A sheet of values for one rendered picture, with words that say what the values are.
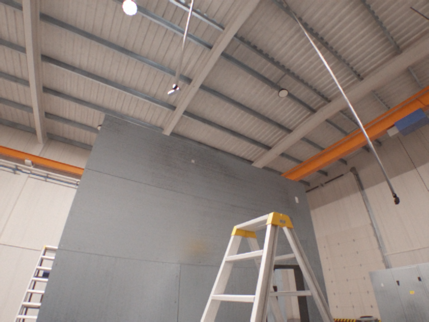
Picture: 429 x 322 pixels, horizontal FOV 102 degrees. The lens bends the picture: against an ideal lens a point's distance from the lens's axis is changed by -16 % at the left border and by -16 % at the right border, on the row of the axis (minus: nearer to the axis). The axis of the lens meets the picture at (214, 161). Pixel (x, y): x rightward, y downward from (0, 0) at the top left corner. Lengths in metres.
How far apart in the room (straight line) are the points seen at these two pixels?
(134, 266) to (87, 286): 0.30
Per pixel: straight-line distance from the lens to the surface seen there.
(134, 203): 1.62
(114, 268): 1.52
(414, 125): 8.95
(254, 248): 1.52
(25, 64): 9.51
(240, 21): 6.02
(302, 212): 2.81
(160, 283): 1.59
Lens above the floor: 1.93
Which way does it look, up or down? 33 degrees up
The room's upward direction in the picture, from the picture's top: straight up
